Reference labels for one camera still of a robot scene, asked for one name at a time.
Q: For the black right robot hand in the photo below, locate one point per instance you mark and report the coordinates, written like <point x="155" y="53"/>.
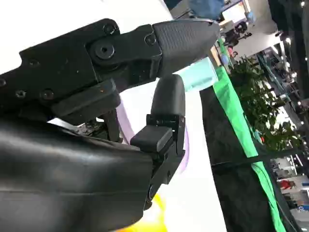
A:
<point x="60" y="169"/>

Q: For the lilac plate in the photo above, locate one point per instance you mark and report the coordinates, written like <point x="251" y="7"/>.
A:
<point x="126" y="125"/>

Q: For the orange toy bread roll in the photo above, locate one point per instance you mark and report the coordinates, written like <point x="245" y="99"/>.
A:
<point x="157" y="217"/>

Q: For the pale green mug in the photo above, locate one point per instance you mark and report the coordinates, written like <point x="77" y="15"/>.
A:
<point x="200" y="75"/>

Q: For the black mesh panel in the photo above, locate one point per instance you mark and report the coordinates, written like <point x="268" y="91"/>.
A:
<point x="229" y="183"/>

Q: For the green cloth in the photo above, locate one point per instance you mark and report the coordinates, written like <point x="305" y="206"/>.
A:
<point x="227" y="87"/>

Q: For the green leafy plant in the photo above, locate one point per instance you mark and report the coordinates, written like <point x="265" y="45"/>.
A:
<point x="256" y="96"/>

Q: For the person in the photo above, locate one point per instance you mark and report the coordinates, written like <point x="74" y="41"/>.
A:
<point x="205" y="7"/>

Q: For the black machine on stand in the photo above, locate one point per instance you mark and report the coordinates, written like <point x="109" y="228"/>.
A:
<point x="240" y="30"/>

